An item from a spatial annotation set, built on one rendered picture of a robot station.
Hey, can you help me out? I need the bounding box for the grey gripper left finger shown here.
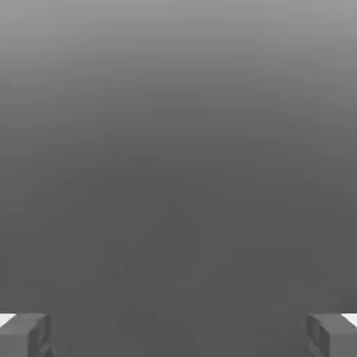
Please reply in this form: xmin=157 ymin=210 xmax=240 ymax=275
xmin=0 ymin=312 xmax=53 ymax=357

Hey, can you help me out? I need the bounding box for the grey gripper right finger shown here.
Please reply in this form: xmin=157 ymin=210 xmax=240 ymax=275
xmin=305 ymin=312 xmax=357 ymax=357

